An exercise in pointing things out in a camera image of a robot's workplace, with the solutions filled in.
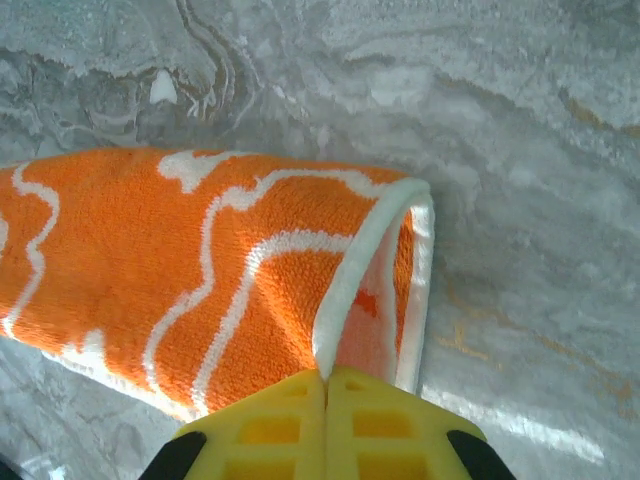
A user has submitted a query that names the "orange towel white line pattern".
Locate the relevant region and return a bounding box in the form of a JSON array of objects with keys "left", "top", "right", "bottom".
[{"left": 0, "top": 147, "right": 434, "bottom": 424}]

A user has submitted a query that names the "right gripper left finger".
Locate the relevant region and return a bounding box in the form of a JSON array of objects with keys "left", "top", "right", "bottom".
[{"left": 139, "top": 369, "right": 327, "bottom": 480}]

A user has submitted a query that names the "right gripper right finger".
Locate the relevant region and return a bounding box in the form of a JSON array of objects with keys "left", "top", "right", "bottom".
[{"left": 325, "top": 367, "right": 516, "bottom": 480}]

